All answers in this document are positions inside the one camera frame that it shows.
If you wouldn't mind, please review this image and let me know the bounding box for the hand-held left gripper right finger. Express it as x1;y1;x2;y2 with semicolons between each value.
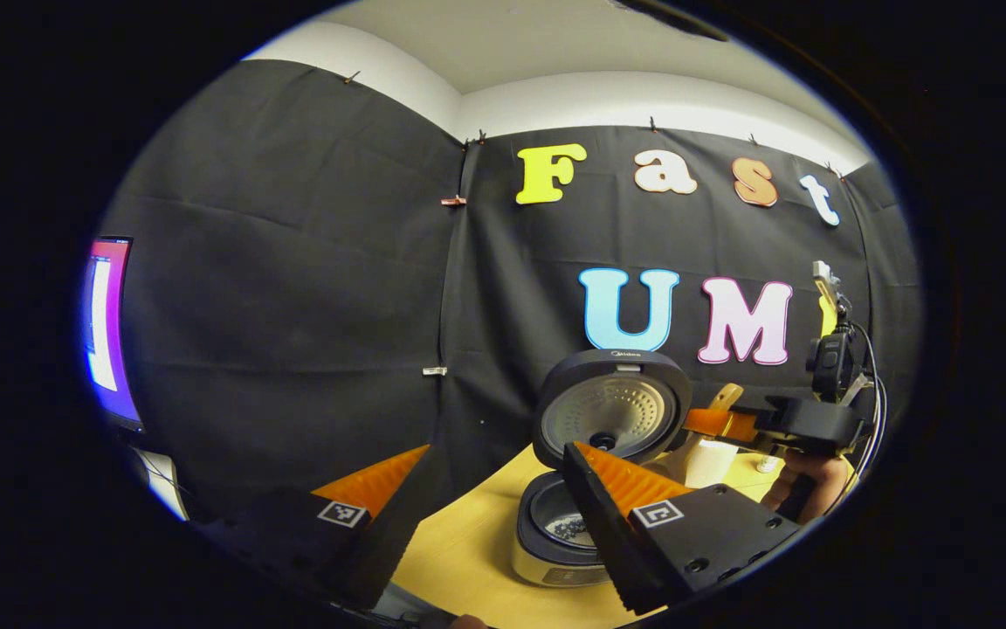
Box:
562;440;806;616

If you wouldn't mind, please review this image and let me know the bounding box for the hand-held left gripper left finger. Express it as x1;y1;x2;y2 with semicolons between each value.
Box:
197;443;433;611

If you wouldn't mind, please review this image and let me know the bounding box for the white rice portion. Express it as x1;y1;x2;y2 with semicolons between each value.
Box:
547;514;596;548

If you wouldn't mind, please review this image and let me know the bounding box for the dark grey rice cooker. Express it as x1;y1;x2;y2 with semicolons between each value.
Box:
511;349;694;589

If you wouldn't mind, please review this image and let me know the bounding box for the white toaster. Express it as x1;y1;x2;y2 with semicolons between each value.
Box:
684;436;741;489

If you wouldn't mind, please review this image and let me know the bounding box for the white panel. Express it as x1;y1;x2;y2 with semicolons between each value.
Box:
131;446;190;522

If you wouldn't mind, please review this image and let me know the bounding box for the black backdrop cloth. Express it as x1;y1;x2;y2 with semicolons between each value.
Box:
101;59;923;529

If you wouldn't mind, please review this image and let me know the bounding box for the lit computer monitor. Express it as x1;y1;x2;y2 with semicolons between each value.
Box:
83;235;147;434

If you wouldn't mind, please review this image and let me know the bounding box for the thin gripper cable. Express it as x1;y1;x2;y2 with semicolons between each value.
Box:
835;321;891;516

